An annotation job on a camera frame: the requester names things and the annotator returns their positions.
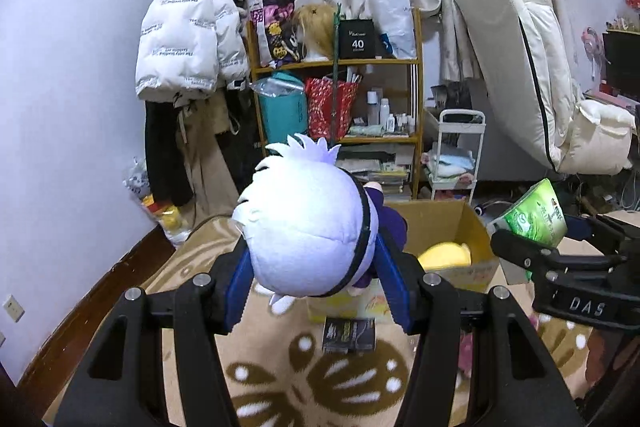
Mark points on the cardboard box with yellow print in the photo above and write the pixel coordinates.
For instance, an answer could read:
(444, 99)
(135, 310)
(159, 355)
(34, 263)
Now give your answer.
(454, 240)

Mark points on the plastic bag of toys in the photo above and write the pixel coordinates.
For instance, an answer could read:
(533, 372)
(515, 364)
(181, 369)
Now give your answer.
(165, 214)

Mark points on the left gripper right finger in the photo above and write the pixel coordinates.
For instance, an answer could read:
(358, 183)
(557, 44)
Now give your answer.
(428, 306)

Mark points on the yellow round plush toy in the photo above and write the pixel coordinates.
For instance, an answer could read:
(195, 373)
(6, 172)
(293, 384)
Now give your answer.
(446, 255)

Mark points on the teal paper bag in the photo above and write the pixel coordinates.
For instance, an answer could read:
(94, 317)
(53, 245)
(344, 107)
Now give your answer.
(283, 104)

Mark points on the red patterned gift bag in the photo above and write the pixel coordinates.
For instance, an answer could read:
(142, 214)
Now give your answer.
(318, 93)

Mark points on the black box marked 40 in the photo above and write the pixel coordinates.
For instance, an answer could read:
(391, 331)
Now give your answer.
(356, 39)

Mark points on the cream folded mattress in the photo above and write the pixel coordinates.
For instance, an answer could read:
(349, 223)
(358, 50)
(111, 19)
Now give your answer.
(520, 49)

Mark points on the white wall socket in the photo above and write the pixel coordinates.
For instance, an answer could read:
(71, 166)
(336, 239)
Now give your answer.
(13, 308)

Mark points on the cartoon print bag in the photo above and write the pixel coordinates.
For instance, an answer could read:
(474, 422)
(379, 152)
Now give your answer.
(273, 21)

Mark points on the white plastic bag on shelf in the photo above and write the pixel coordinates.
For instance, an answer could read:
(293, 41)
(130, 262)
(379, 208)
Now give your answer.
(394, 19)

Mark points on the blonde wig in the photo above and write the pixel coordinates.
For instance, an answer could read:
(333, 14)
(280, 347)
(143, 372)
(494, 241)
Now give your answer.
(315, 31)

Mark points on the pink bear plush toy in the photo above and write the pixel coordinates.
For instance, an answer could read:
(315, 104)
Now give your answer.
(465, 351)

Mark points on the white cosmetic bottles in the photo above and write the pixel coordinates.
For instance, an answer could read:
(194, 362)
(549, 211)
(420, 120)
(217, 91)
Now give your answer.
(381, 120)

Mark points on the white haired purple plush doll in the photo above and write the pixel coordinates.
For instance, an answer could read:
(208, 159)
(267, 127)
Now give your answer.
(309, 225)

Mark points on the beige hanging coat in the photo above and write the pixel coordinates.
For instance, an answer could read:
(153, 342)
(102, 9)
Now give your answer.
(214, 191)

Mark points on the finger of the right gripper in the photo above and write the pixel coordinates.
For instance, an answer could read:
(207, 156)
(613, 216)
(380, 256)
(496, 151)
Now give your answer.
(540, 259)
(600, 226)

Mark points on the white rolling cart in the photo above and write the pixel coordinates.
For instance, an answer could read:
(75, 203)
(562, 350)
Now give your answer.
(452, 163)

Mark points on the small black card box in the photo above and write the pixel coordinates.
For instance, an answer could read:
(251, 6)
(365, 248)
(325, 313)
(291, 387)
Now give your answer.
(348, 335)

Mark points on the white puffer jacket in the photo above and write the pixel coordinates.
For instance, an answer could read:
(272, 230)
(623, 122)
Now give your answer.
(188, 49)

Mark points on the green thin pole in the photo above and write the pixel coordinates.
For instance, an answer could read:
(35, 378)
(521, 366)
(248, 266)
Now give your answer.
(335, 116)

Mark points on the green tissue packet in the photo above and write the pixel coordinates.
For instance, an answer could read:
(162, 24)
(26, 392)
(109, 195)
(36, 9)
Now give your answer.
(537, 216)

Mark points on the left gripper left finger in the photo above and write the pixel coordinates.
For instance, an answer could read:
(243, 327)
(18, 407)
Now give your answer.
(120, 380)

